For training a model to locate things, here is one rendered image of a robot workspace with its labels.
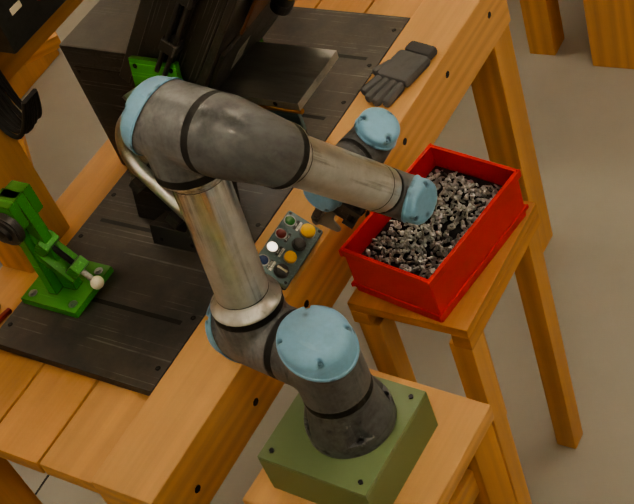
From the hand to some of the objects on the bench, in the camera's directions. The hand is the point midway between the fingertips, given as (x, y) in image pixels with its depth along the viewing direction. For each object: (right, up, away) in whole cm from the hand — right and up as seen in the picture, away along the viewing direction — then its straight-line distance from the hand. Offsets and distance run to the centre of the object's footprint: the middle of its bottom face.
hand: (315, 217), depth 232 cm
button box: (-5, -10, +8) cm, 14 cm away
